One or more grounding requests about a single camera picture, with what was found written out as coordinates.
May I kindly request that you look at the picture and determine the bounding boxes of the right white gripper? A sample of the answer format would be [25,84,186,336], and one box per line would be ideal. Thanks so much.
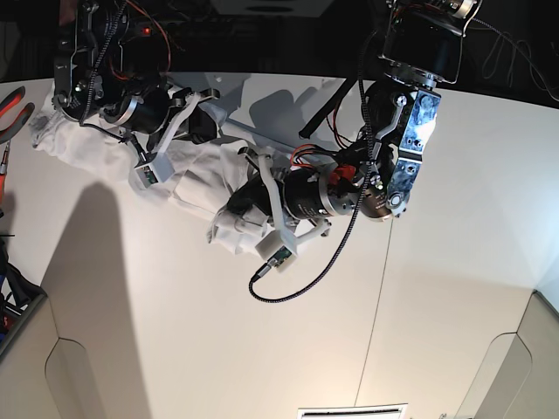
[117,86,222,167]

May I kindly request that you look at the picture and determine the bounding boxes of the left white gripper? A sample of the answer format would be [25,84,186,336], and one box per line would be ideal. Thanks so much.
[226,147,331,253]

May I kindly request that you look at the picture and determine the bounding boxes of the white t-shirt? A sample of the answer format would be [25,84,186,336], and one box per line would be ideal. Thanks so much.
[30,93,291,254]

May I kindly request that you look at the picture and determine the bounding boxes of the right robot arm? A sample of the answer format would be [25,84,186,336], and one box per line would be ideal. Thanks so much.
[53,1,219,163]

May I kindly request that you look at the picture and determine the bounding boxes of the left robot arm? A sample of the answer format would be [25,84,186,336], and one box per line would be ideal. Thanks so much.
[224,1,480,258]

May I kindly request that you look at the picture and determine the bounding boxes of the black power strip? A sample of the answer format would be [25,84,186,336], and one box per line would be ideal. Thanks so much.
[134,23,181,38]

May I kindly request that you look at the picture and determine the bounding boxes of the grey overhead box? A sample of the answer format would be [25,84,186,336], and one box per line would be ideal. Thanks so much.
[211,0,333,17]

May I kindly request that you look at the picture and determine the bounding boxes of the orange grey pliers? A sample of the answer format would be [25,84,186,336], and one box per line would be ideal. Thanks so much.
[0,86,35,146]

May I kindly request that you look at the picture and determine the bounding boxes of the grey bin with clutter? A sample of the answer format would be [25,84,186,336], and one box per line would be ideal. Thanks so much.
[1,234,47,360]

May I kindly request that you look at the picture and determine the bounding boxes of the white vent grille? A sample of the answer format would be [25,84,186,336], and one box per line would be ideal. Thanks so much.
[297,403,408,419]

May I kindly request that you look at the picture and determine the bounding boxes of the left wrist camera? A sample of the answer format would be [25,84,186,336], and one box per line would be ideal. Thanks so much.
[255,230,298,273]

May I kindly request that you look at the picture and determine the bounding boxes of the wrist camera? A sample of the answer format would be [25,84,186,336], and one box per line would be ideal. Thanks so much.
[255,230,298,273]
[128,153,175,189]

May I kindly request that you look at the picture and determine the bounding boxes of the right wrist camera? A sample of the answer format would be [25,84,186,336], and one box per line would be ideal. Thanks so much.
[128,153,175,189]

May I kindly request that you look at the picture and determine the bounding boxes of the white cable loops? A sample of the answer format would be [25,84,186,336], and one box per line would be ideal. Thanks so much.
[471,17,559,101]

